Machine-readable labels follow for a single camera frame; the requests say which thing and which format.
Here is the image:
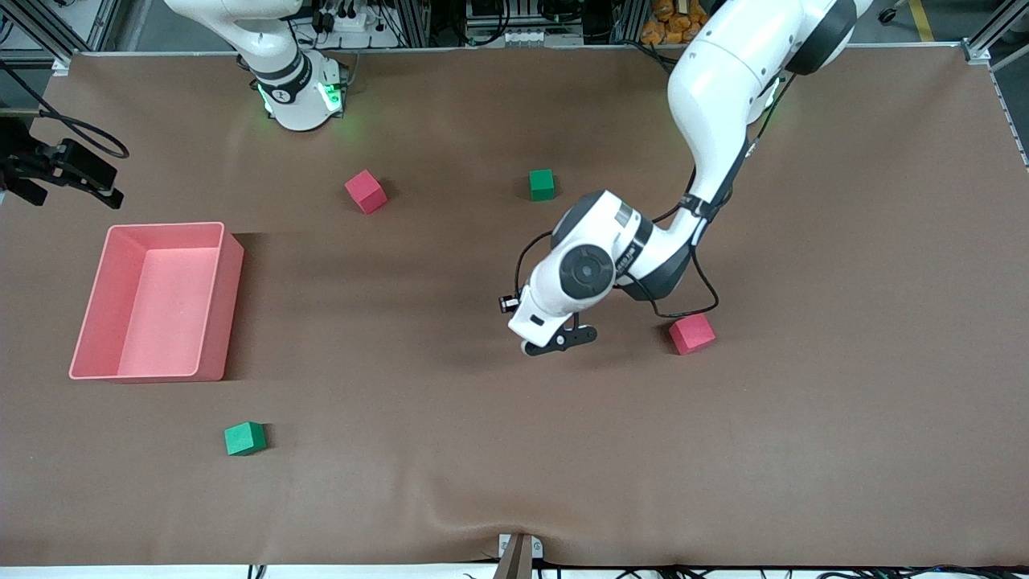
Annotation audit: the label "pink plastic bin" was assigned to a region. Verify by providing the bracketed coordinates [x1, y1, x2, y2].
[68, 222, 245, 382]

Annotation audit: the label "aluminium frame post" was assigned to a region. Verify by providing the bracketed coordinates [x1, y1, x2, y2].
[611, 0, 648, 45]
[394, 0, 435, 49]

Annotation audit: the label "aluminium frame profile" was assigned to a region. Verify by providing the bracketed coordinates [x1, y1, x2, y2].
[0, 0, 121, 53]
[961, 0, 1029, 170]

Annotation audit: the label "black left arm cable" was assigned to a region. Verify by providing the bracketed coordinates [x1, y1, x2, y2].
[514, 189, 720, 322]

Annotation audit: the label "brown table mat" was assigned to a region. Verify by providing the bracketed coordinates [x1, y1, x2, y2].
[0, 47, 1029, 568]

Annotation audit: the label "white power strip with plugs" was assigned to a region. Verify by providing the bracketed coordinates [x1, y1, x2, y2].
[310, 0, 379, 33]

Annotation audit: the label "pile of orange objects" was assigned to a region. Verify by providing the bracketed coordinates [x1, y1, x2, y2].
[641, 0, 712, 47]

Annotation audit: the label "metal bracket with brown post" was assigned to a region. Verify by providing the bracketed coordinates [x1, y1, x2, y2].
[497, 532, 545, 579]

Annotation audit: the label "pink-red cube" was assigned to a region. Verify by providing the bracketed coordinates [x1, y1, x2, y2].
[669, 312, 716, 355]
[345, 169, 388, 216]

